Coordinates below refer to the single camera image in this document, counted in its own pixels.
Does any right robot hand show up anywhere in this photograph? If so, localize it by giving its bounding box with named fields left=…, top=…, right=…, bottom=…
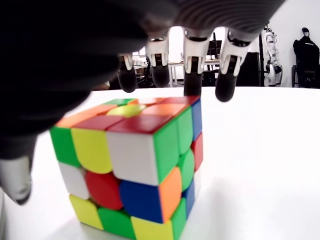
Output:
left=0, top=0, right=288, bottom=206

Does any multicoloured Rubik's cube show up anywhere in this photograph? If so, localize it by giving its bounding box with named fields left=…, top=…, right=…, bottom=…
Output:
left=49, top=96, right=204, bottom=240

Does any black partition panel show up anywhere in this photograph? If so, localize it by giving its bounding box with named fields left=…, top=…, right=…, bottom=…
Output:
left=236, top=51, right=261, bottom=87

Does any white robot on stand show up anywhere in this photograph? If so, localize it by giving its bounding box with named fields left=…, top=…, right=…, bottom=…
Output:
left=263, top=23, right=284, bottom=87

